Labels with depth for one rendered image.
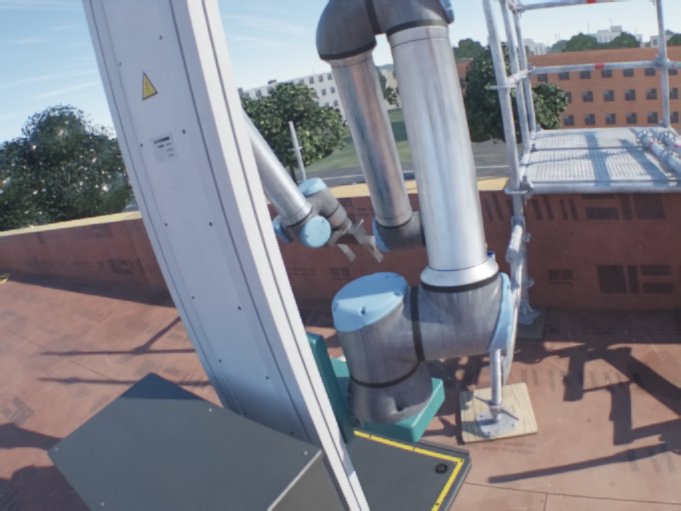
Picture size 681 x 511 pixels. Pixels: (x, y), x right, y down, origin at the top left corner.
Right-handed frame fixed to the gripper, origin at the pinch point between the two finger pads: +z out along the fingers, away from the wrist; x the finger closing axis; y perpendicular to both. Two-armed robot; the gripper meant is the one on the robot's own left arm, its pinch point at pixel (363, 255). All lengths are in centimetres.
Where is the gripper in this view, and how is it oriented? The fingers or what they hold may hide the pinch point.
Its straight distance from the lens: 156.5
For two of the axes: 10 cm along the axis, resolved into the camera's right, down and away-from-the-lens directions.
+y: 4.8, -7.5, 4.6
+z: 5.2, 6.6, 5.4
